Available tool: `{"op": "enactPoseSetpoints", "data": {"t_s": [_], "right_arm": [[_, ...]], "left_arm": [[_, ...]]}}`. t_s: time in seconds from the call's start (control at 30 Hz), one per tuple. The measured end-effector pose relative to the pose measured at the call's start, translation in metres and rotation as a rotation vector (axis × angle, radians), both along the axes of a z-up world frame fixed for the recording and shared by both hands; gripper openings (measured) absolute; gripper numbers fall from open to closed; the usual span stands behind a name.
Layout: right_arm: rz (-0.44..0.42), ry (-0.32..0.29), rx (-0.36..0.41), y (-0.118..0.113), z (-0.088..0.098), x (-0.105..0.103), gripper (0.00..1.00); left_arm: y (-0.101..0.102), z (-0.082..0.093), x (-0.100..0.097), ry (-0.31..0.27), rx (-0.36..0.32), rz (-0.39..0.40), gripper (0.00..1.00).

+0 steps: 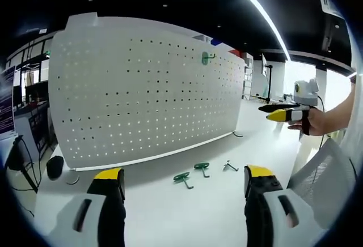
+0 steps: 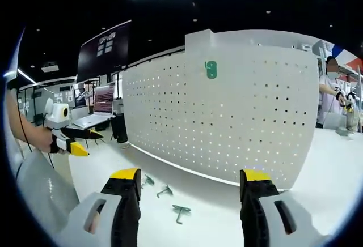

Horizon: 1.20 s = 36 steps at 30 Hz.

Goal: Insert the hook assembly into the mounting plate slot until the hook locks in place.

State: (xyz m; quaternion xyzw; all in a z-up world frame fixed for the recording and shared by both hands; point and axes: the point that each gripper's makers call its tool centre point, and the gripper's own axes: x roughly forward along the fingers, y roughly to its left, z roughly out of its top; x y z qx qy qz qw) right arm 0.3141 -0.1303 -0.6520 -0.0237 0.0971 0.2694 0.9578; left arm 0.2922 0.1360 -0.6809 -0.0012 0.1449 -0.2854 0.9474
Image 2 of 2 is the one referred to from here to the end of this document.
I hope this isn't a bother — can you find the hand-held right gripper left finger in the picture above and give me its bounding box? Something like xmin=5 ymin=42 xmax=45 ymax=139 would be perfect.
xmin=53 ymin=167 xmax=142 ymax=247

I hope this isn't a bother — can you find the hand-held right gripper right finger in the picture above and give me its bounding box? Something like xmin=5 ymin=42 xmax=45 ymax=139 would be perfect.
xmin=239 ymin=168 xmax=334 ymax=247

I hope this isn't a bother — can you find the green hook assembly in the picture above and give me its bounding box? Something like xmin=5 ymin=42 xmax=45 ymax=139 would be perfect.
xmin=204 ymin=61 xmax=218 ymax=79
xmin=172 ymin=204 xmax=192 ymax=225
xmin=141 ymin=174 xmax=155 ymax=188
xmin=157 ymin=184 xmax=174 ymax=199

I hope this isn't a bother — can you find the white perforated mounting plate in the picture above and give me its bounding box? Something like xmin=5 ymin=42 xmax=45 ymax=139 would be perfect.
xmin=121 ymin=45 xmax=320 ymax=193

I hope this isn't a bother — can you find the person's left hand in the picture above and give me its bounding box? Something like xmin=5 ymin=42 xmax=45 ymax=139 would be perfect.
xmin=39 ymin=126 xmax=67 ymax=155

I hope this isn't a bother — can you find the open laptop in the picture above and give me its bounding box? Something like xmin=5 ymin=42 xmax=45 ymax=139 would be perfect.
xmin=72 ymin=83 xmax=117 ymax=129

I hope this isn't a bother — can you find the person's white shirt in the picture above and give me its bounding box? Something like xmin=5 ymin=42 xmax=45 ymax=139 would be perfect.
xmin=4 ymin=133 xmax=29 ymax=180

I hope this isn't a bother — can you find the translucent grey box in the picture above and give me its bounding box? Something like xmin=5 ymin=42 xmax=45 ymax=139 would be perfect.
xmin=323 ymin=113 xmax=352 ymax=137

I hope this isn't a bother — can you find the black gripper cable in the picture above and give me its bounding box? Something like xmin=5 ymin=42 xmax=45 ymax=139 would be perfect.
xmin=16 ymin=91 xmax=55 ymax=169

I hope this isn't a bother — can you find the large dark wall screen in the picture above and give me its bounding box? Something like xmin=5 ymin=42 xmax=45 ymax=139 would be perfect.
xmin=76 ymin=19 xmax=133 ymax=83

